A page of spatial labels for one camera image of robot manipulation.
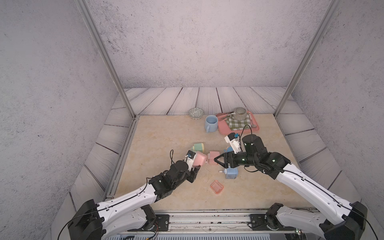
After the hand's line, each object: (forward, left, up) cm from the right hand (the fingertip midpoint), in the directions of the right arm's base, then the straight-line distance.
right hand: (220, 159), depth 70 cm
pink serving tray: (+38, -8, -23) cm, 45 cm away
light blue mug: (+36, +2, -15) cm, 39 cm away
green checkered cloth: (+41, -16, -22) cm, 50 cm away
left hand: (+1, +10, -9) cm, 13 cm away
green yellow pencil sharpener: (+17, +10, -16) cm, 25 cm away
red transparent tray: (-4, 0, -23) cm, 24 cm away
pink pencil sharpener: (+2, +10, -4) cm, 11 cm away
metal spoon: (+41, -30, -23) cm, 56 cm away
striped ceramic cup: (+46, -20, -16) cm, 52 cm away
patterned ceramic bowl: (+53, +13, -21) cm, 59 cm away
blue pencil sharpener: (+1, -7, -16) cm, 18 cm away
